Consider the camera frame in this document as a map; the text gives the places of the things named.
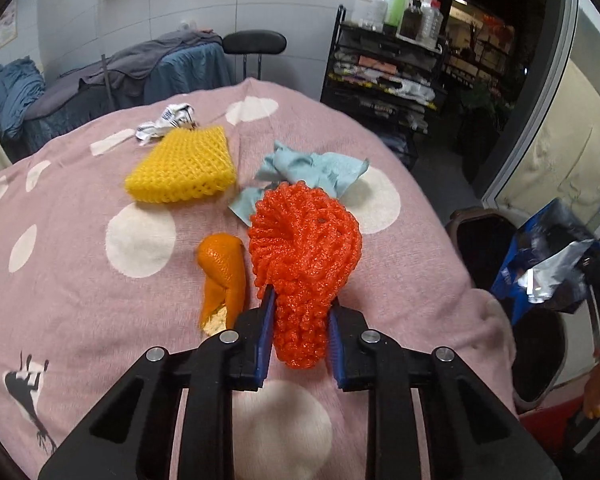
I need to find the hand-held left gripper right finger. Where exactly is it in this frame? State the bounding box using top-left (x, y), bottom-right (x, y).
top-left (327, 305), bottom-right (563, 480)

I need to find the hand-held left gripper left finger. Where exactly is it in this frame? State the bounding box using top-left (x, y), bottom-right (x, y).
top-left (37, 285), bottom-right (278, 480)

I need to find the blue and silver snack bag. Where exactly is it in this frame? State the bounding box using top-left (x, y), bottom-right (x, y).
top-left (490, 199), bottom-right (600, 326)

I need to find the red foam fruit net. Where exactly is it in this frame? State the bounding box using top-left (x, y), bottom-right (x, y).
top-left (247, 182), bottom-right (365, 371)

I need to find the black trash bin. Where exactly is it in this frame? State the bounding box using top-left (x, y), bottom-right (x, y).
top-left (447, 207), bottom-right (571, 408)

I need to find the orange peel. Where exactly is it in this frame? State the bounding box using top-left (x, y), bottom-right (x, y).
top-left (196, 233), bottom-right (247, 336)

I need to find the cream curtain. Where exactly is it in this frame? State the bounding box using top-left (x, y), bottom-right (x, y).
top-left (500, 57), bottom-right (600, 211)

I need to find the red plastic basin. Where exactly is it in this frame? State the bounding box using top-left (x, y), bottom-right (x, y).
top-left (517, 402), bottom-right (588, 466)

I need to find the pink polka dot blanket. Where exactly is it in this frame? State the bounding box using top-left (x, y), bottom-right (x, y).
top-left (0, 77), bottom-right (518, 480)

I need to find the light blue cloth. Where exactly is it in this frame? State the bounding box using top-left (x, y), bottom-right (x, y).
top-left (228, 141), bottom-right (371, 223)

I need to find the yellow foam fruit net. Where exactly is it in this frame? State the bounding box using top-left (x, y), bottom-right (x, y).
top-left (125, 126), bottom-right (238, 204)

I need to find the green potted plant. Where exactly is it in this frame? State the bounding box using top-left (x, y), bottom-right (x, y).
top-left (460, 85), bottom-right (512, 127)

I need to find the black and white wrapper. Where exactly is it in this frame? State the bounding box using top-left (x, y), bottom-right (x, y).
top-left (136, 104), bottom-right (198, 147)

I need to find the glass sliding door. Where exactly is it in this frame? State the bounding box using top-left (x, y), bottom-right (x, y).
top-left (480, 0), bottom-right (600, 233)

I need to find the massage bed blue cover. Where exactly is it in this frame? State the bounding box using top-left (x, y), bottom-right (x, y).
top-left (142, 42), bottom-right (234, 107)

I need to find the black stool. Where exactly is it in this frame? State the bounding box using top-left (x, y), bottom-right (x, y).
top-left (222, 30), bottom-right (287, 82)

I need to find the clear pump bottle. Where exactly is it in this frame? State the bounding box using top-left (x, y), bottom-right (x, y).
top-left (419, 0), bottom-right (444, 47)

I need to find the grey blue draped furniture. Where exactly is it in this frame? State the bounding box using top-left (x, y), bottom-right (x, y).
top-left (25, 30), bottom-right (226, 122)

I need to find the black mesh trolley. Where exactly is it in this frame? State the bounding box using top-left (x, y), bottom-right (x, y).
top-left (320, 4), bottom-right (448, 133)

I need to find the dark bottle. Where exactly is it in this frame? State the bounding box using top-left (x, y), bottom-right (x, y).
top-left (399, 0), bottom-right (424, 41)

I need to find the green pump bottle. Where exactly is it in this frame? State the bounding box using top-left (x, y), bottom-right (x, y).
top-left (384, 0), bottom-right (411, 30)

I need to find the blue bedding pile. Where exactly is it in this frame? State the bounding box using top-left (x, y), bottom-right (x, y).
top-left (0, 57), bottom-right (47, 142)

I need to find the wall poster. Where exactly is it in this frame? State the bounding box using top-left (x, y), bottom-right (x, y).
top-left (0, 0), bottom-right (19, 52)

